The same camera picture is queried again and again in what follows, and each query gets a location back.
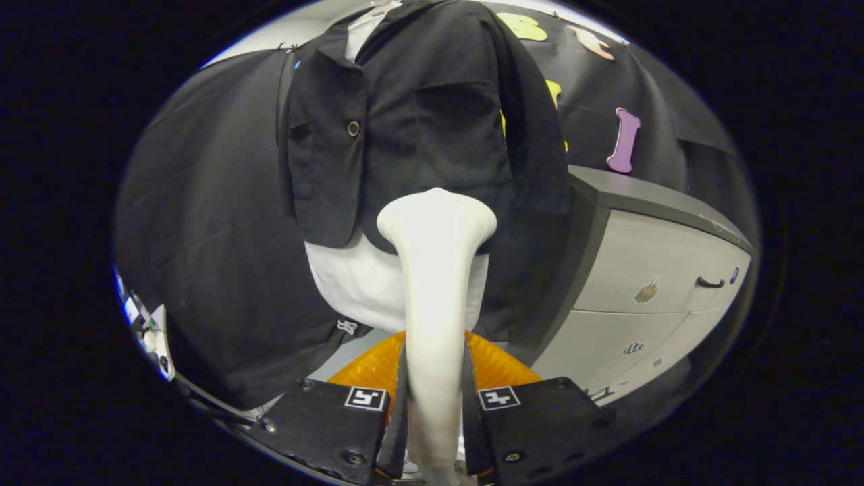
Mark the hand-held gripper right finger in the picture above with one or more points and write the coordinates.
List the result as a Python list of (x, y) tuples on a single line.
[(540, 425)]

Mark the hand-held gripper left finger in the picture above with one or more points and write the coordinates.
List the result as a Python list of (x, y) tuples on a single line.
[(324, 432)]

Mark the white garment steamer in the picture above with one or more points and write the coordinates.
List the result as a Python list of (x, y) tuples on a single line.
[(435, 290)]

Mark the black jacket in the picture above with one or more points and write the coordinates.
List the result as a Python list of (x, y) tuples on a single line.
[(432, 121)]

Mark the grey and beige cabinet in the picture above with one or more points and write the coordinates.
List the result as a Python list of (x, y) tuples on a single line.
[(641, 256)]

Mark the black backdrop cloth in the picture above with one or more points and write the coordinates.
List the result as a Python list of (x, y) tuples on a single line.
[(202, 236)]

